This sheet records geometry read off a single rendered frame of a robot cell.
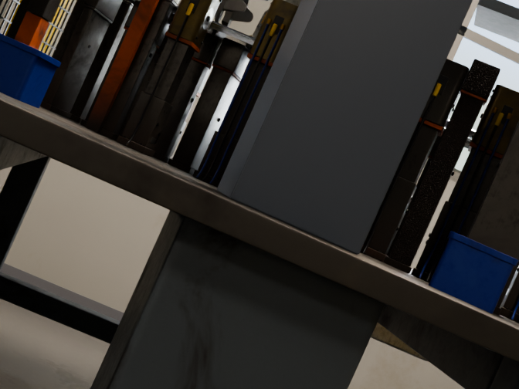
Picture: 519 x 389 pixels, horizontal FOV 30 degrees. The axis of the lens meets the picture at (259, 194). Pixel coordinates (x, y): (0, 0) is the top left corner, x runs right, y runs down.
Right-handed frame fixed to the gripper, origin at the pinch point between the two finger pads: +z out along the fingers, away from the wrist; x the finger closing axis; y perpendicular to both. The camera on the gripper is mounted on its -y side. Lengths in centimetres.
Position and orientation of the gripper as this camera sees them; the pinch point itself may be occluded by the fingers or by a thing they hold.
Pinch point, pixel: (218, 21)
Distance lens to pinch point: 210.3
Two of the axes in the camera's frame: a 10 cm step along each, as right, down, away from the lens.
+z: -4.1, 9.1, 0.0
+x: 1.7, 0.8, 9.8
